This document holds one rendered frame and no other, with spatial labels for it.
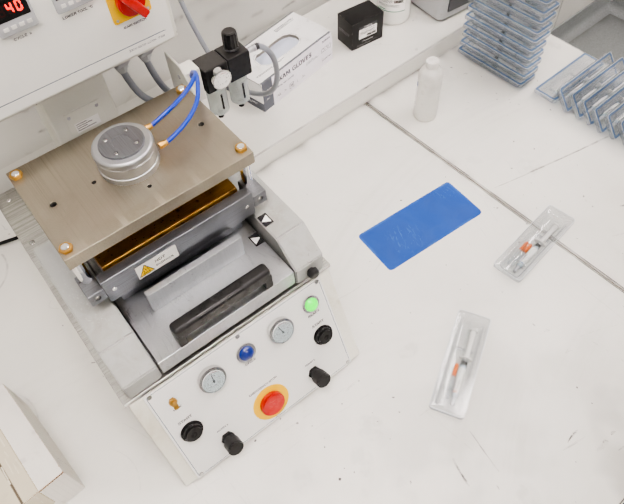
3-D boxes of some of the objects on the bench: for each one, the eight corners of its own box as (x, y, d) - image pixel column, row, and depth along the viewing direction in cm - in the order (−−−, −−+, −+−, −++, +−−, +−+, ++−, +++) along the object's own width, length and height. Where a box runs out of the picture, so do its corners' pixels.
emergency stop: (263, 415, 93) (254, 399, 91) (283, 400, 95) (275, 383, 93) (268, 421, 92) (259, 404, 90) (288, 405, 93) (280, 388, 91)
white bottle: (440, 116, 132) (450, 62, 120) (422, 126, 131) (431, 71, 119) (426, 104, 135) (434, 49, 123) (408, 112, 133) (415, 58, 121)
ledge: (167, 106, 137) (162, 91, 134) (423, -36, 166) (425, -52, 163) (245, 179, 124) (242, 164, 120) (509, 11, 153) (513, -5, 149)
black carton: (337, 38, 142) (336, 12, 136) (367, 25, 144) (368, -2, 139) (351, 51, 139) (352, 25, 133) (382, 37, 142) (384, 11, 136)
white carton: (225, 89, 133) (219, 62, 127) (294, 38, 143) (291, 10, 137) (265, 112, 128) (261, 85, 122) (333, 58, 138) (333, 30, 132)
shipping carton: (-43, 453, 94) (-76, 434, 87) (33, 400, 98) (8, 378, 91) (7, 553, 85) (-25, 542, 78) (87, 490, 90) (65, 474, 82)
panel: (197, 478, 90) (141, 397, 80) (351, 360, 100) (318, 275, 89) (203, 487, 88) (146, 405, 78) (358, 366, 98) (325, 280, 88)
